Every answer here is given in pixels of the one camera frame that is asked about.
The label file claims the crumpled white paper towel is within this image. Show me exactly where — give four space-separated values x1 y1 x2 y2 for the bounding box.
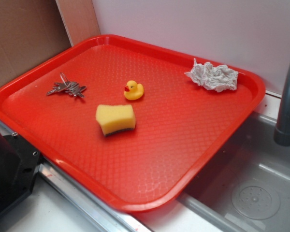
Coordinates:
184 59 239 93

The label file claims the silver key bunch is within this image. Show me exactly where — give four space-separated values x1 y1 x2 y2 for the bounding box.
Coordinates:
46 72 87 98

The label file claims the yellow sponge with dark base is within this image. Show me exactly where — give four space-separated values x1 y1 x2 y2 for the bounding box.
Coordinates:
96 104 136 136

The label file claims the yellow rubber duck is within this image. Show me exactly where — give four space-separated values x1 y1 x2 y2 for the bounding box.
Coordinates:
124 80 144 101

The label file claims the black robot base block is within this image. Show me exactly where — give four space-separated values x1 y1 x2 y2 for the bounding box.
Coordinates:
0 133 41 217

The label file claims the brown cardboard panel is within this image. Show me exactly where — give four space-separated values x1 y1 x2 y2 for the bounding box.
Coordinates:
0 0 100 87

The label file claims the red plastic tray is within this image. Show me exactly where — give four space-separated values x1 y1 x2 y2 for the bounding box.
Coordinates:
0 35 265 212

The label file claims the grey sink basin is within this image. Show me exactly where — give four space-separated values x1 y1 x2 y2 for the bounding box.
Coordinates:
137 111 290 232

